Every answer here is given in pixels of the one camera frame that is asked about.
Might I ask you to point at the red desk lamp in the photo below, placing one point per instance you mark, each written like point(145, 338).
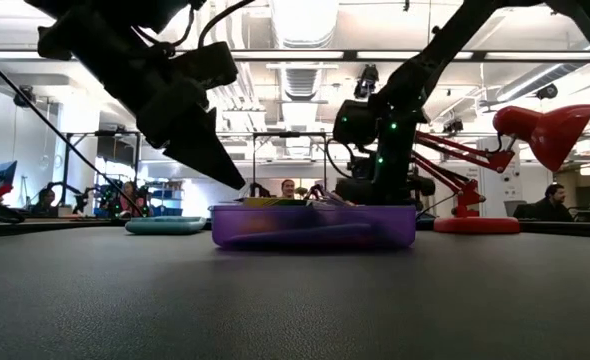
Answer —
point(540, 130)

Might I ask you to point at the black background rig frame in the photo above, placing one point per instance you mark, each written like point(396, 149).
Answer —
point(117, 150)

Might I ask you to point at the purple translucent plastic tray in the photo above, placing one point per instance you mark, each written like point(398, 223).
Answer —
point(315, 227)

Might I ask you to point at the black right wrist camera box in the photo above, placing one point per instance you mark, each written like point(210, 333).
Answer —
point(354, 122)

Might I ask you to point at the overhead frame crossbar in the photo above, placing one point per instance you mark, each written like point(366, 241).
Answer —
point(295, 54)

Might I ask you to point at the black ceiling camera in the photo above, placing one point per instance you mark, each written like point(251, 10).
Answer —
point(24, 96)
point(546, 91)
point(367, 80)

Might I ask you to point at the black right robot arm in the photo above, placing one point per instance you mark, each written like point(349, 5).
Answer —
point(425, 55)

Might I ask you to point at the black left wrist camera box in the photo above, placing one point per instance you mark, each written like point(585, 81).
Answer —
point(207, 65)

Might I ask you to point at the person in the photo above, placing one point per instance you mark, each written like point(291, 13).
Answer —
point(288, 189)
point(44, 200)
point(552, 205)
point(127, 197)

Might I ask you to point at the grey ceiling duct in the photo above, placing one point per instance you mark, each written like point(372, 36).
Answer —
point(550, 75)

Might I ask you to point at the blue storage bins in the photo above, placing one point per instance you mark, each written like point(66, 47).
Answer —
point(165, 200)

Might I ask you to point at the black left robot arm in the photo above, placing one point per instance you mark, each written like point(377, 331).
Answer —
point(100, 30)

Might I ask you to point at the blue lit screen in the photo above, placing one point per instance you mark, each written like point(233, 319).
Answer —
point(5, 175)

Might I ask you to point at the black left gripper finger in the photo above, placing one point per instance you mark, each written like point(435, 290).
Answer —
point(205, 155)

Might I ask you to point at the teal shallow dish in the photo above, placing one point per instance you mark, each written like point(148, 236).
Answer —
point(165, 225)

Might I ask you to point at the white ceiling duct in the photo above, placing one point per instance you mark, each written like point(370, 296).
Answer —
point(302, 20)

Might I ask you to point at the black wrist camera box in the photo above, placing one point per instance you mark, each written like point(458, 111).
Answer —
point(207, 65)
point(354, 122)

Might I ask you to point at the black ceiling device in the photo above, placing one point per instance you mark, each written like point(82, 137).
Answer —
point(452, 125)

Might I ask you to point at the black diagonal frame brace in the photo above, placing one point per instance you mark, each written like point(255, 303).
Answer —
point(50, 125)

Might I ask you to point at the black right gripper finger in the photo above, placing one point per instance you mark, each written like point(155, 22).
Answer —
point(395, 187)

